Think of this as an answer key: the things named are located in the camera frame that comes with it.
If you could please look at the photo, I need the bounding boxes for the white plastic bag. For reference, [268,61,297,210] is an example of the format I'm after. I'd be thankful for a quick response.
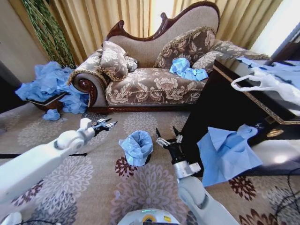
[230,66,300,106]

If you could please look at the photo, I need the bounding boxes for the floral chaise sofa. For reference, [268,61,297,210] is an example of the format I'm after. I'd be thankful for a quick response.
[67,1,222,113]

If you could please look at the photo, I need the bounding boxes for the black floor cables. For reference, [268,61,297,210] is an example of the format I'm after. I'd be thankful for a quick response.
[273,167,300,225]

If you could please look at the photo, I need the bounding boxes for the floral tasselled cushion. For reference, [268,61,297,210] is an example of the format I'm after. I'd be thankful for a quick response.
[97,40,129,82]

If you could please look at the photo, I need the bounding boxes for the small floral bolster cushion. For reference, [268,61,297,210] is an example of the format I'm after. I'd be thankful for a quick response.
[126,55,139,71]

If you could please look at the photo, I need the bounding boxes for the dark wooden table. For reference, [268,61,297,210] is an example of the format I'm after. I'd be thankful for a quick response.
[180,28,300,176]

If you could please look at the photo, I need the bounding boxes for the big blue bag heap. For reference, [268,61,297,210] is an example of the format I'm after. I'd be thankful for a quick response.
[15,61,91,115]

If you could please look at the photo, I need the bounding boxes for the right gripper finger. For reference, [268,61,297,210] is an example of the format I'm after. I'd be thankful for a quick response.
[155,127,170,148]
[172,126,184,144]

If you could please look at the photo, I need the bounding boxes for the small trash bin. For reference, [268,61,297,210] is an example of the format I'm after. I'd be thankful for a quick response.
[127,150,152,166]

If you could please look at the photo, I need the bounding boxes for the small crumpled blue bag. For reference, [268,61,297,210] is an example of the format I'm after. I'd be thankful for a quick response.
[42,108,61,121]

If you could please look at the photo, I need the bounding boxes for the dark wooden tray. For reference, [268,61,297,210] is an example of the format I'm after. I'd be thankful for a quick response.
[25,91,69,113]

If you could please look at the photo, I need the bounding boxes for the blue bags under white bag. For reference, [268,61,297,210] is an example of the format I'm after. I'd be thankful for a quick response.
[235,56,300,91]

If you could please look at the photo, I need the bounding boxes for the flat blue garbage bag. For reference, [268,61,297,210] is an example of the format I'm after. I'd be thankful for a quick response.
[196,124,263,188]

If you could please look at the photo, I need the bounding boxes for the green hanging plant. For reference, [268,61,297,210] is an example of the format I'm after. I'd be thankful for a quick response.
[21,0,76,69]

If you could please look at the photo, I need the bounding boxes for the crumpled blue bags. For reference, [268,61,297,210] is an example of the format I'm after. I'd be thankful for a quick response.
[169,57,209,82]

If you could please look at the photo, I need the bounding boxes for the beige curtains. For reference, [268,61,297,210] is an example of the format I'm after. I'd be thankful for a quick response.
[9,0,283,68]

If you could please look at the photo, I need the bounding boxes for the large floral fringed cushion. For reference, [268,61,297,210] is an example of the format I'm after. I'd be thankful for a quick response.
[153,26,218,70]

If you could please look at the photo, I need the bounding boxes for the blue bag lining bin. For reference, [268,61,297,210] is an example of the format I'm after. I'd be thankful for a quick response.
[119,130,154,167]

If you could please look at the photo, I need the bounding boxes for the pale floral cushion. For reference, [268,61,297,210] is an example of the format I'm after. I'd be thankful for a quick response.
[191,50,222,74]

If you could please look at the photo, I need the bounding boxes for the white robot front shell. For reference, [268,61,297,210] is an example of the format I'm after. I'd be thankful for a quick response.
[116,208,186,225]

